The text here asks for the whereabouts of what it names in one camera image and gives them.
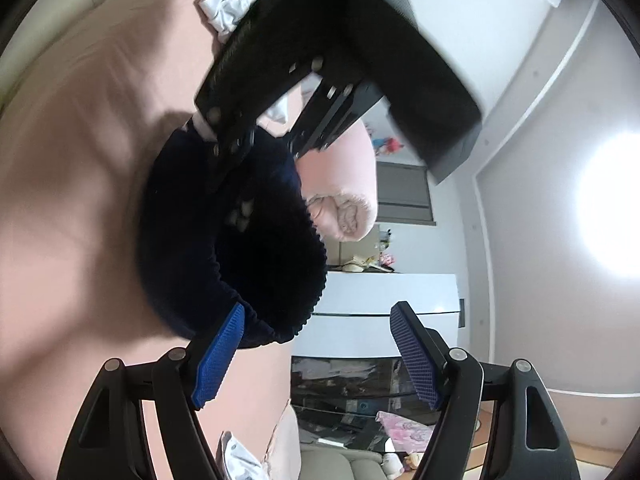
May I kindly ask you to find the dark glass cabinet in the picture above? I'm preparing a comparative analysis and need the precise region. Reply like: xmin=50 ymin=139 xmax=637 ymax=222
xmin=291 ymin=356 xmax=483 ymax=448

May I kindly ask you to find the pink bed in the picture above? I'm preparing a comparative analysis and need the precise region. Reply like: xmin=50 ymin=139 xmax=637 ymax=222
xmin=0 ymin=0 xmax=313 ymax=480

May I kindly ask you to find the pink printed cloth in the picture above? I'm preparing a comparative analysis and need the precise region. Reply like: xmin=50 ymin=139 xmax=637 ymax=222
xmin=375 ymin=410 xmax=437 ymax=455

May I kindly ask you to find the white garment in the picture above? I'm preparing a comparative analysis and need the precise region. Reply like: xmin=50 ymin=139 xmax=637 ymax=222
xmin=219 ymin=430 xmax=268 ymax=480

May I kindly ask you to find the beige armchair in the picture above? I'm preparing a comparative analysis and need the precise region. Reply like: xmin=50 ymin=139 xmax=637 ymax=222
xmin=300 ymin=446 xmax=426 ymax=480

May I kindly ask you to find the ceiling light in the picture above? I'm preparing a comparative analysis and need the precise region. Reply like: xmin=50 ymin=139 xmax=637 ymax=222
xmin=577 ymin=130 xmax=640 ymax=282

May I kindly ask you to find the navy striped knit sweater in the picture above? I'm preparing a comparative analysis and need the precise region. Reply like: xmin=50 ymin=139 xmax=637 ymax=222
xmin=137 ymin=125 xmax=329 ymax=352

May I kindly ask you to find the white wardrobe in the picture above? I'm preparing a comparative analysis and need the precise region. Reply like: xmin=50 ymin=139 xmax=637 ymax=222
xmin=309 ymin=272 xmax=462 ymax=359

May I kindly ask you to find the red toy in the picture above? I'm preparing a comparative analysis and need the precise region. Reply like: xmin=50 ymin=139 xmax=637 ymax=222
xmin=372 ymin=136 xmax=403 ymax=157

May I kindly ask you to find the beige pillow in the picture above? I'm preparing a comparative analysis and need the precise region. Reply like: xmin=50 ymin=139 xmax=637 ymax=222
xmin=264 ymin=399 xmax=302 ymax=480

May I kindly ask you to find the pink rolled quilt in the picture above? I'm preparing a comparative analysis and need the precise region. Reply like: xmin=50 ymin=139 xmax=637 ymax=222
xmin=295 ymin=120 xmax=379 ymax=243

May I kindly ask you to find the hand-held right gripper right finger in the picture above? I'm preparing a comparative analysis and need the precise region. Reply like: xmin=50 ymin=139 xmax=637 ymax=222
xmin=389 ymin=301 xmax=581 ymax=480

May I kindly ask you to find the white cloth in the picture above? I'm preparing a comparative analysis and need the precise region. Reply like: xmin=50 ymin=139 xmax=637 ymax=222
xmin=199 ymin=0 xmax=263 ymax=45

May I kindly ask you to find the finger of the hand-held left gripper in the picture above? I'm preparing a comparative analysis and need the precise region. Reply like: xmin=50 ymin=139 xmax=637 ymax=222
xmin=194 ymin=5 xmax=323 ymax=233
xmin=286 ymin=82 xmax=383 ymax=160

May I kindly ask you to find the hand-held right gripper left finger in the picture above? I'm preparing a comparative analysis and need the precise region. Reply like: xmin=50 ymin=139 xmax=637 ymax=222
xmin=55 ymin=302 xmax=247 ymax=480

